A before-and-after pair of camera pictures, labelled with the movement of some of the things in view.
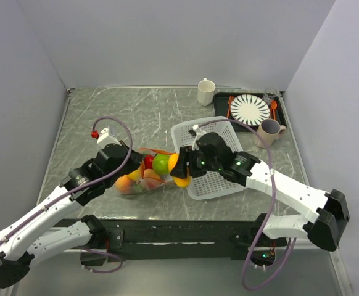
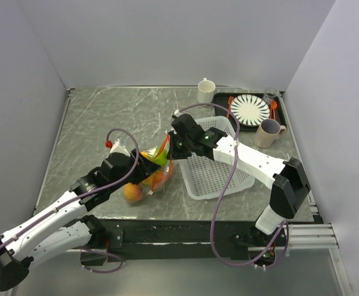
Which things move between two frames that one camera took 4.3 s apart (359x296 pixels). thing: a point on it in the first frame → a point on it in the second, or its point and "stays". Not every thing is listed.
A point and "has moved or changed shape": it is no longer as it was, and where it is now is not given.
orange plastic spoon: (274, 105) stays
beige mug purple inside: (269, 129) stays
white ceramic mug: (206, 89) stays
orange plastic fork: (229, 102) stays
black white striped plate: (249, 109) stays
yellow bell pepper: (137, 174) has moved or changed shape
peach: (124, 185) has moved or changed shape
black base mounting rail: (179, 238) stays
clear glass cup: (271, 95) stays
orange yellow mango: (181, 182) → (145, 155)
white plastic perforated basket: (212, 184) stays
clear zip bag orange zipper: (155, 171) has moved or changed shape
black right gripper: (181, 169) → (173, 153)
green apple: (160, 164) has moved or changed shape
